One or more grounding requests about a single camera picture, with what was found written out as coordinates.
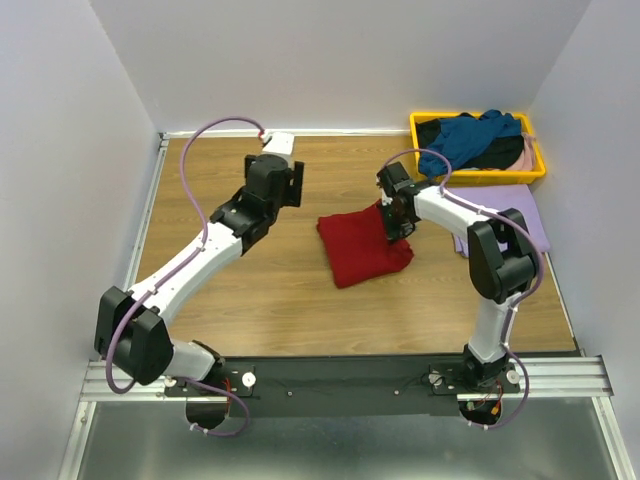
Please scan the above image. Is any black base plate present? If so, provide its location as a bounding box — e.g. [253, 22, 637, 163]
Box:
[164, 355, 521, 420]

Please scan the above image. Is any blue t shirt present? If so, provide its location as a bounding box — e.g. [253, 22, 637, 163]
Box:
[417, 108, 523, 180]

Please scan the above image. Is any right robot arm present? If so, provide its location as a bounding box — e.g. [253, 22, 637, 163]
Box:
[377, 162, 542, 392]

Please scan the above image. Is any yellow plastic bin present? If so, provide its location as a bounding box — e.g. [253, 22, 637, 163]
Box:
[409, 109, 547, 186]

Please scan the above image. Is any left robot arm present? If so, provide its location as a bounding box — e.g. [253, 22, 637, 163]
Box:
[94, 154, 305, 395]

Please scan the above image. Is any pink t shirt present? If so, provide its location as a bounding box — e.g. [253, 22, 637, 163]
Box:
[509, 133, 536, 172]

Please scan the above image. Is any red t shirt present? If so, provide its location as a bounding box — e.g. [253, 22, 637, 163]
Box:
[316, 203, 414, 289]

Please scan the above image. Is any aluminium front rail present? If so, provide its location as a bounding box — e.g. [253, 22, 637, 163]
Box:
[80, 357, 614, 402]

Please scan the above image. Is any black t shirt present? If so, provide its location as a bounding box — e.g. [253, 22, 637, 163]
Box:
[415, 112, 526, 171]

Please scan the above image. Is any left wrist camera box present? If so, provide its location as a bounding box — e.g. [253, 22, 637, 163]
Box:
[261, 131, 295, 159]

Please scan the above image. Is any folded purple t shirt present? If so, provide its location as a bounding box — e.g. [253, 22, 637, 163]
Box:
[450, 184, 551, 253]

